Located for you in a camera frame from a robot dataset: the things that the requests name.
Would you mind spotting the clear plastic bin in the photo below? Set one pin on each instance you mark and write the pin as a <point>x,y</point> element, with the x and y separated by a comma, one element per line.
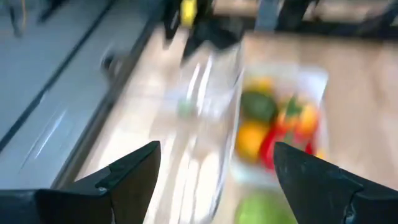
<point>217,93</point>
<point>192,180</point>

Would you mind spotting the clear container with produce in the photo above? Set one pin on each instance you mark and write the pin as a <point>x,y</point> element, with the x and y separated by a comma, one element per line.
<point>311,84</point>

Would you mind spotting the red apple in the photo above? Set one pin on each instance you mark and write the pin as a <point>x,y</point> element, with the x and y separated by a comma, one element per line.
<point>269,149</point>

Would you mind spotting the orange mango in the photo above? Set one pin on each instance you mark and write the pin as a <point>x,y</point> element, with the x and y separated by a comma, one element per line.
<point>250,140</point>

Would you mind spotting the dark green avocado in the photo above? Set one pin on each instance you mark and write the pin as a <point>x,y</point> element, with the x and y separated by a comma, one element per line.
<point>259,107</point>

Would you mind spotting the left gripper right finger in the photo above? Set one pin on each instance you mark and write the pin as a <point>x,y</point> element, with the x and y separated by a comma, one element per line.
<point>317,202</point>

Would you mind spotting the light green chayote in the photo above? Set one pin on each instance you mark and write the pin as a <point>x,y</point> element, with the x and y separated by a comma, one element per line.
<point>261,211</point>

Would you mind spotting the orange tomato with green leaf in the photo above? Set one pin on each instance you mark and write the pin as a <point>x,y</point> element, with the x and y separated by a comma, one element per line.
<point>306,121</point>

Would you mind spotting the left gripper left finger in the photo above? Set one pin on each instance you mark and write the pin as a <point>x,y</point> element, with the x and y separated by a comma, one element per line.
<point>124,199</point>

